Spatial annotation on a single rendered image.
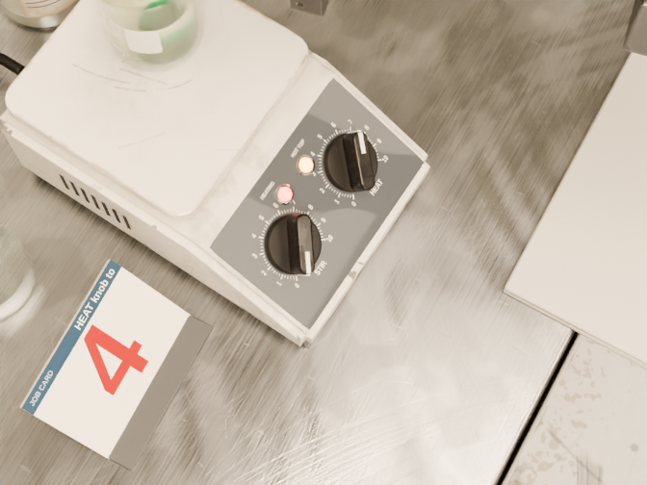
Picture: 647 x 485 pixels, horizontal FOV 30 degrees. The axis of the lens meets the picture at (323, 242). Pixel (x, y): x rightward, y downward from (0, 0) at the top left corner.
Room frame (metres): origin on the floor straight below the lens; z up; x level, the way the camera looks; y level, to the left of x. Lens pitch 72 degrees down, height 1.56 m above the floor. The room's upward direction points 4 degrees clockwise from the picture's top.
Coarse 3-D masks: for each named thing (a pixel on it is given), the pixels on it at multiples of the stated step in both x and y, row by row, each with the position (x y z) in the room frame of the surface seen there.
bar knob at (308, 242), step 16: (272, 224) 0.21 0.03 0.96; (288, 224) 0.21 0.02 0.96; (304, 224) 0.20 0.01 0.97; (272, 240) 0.20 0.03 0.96; (288, 240) 0.20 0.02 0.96; (304, 240) 0.20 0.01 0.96; (320, 240) 0.20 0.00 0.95; (272, 256) 0.19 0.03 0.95; (288, 256) 0.19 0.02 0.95; (304, 256) 0.19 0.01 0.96; (288, 272) 0.18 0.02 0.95; (304, 272) 0.18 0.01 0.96
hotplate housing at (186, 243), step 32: (320, 64) 0.29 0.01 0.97; (288, 96) 0.27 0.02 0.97; (288, 128) 0.26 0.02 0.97; (32, 160) 0.24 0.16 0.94; (64, 160) 0.23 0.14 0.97; (256, 160) 0.24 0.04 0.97; (96, 192) 0.22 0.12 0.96; (128, 192) 0.21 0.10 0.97; (224, 192) 0.22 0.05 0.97; (128, 224) 0.21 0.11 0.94; (160, 224) 0.20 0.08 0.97; (192, 224) 0.20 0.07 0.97; (224, 224) 0.20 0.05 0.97; (384, 224) 0.22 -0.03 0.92; (192, 256) 0.19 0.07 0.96; (224, 288) 0.18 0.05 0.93; (256, 288) 0.17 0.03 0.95; (288, 320) 0.16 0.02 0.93; (320, 320) 0.16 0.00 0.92
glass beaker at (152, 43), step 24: (96, 0) 0.29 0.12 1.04; (120, 0) 0.27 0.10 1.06; (144, 0) 0.27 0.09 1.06; (168, 0) 0.28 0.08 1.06; (192, 0) 0.29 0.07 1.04; (120, 24) 0.28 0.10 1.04; (144, 24) 0.27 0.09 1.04; (168, 24) 0.28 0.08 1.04; (192, 24) 0.29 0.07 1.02; (120, 48) 0.28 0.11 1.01; (144, 48) 0.27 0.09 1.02; (168, 48) 0.28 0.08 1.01; (192, 48) 0.29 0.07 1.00; (144, 72) 0.27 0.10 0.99
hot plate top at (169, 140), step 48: (48, 48) 0.28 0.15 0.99; (96, 48) 0.29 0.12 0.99; (240, 48) 0.29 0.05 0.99; (288, 48) 0.29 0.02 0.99; (48, 96) 0.26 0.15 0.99; (96, 96) 0.26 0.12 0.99; (144, 96) 0.26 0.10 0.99; (192, 96) 0.26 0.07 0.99; (240, 96) 0.26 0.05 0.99; (96, 144) 0.23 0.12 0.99; (144, 144) 0.23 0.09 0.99; (192, 144) 0.24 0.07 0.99; (240, 144) 0.24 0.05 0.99; (144, 192) 0.21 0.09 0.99; (192, 192) 0.21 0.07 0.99
